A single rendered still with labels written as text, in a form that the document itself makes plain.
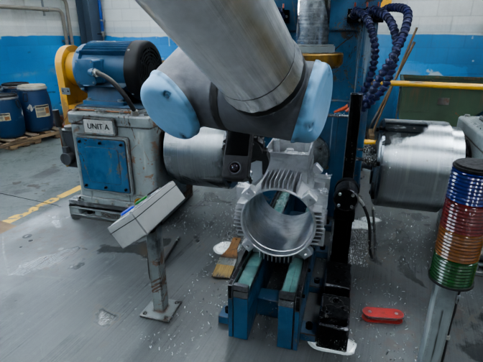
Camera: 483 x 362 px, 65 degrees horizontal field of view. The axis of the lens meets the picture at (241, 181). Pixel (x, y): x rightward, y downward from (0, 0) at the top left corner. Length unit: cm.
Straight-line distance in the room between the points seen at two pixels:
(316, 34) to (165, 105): 70
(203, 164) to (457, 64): 535
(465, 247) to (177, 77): 45
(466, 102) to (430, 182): 416
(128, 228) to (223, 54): 48
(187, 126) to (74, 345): 56
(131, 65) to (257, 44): 91
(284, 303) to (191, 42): 56
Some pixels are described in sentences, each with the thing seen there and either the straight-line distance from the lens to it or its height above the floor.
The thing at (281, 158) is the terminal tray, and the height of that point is 113.
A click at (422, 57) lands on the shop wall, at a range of 617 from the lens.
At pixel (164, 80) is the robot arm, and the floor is 133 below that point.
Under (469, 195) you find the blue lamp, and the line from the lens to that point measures 60.
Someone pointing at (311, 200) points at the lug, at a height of 108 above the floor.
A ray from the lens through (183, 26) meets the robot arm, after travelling 28.
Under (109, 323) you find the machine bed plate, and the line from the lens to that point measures 92.
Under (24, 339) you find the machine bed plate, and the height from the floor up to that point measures 80.
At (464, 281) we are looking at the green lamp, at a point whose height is 105.
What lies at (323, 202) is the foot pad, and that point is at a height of 106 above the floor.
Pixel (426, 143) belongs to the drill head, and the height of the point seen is 113.
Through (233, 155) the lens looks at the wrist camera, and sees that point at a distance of 65.
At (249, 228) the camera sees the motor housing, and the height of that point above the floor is 98.
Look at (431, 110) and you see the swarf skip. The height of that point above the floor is 52.
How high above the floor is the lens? 138
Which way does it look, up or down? 21 degrees down
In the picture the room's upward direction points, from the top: straight up
